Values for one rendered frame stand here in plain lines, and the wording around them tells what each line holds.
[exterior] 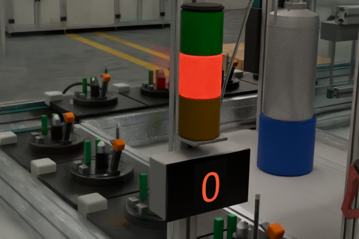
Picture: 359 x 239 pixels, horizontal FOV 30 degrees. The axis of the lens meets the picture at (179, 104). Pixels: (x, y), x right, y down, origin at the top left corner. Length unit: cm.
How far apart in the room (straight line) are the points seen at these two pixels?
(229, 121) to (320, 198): 62
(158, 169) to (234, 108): 146
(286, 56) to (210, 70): 101
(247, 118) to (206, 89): 152
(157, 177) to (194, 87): 11
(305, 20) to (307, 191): 44
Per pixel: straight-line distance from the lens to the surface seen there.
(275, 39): 177
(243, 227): 109
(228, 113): 222
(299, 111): 180
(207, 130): 78
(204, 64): 76
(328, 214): 163
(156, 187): 79
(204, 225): 126
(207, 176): 80
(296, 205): 166
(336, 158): 202
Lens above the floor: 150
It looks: 15 degrees down
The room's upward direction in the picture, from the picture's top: 1 degrees clockwise
